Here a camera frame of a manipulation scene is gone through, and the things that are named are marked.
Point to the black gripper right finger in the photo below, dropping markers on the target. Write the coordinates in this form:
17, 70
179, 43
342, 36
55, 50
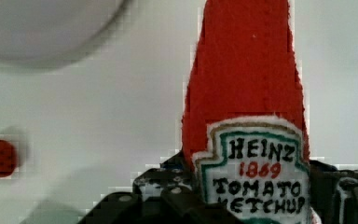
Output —
334, 193

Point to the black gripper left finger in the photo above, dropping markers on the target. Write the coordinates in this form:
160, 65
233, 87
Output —
173, 173

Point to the red plush ketchup bottle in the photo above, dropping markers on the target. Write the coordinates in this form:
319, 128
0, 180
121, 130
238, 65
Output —
244, 133

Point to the grey round plate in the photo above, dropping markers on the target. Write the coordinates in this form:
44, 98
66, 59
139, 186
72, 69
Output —
34, 31

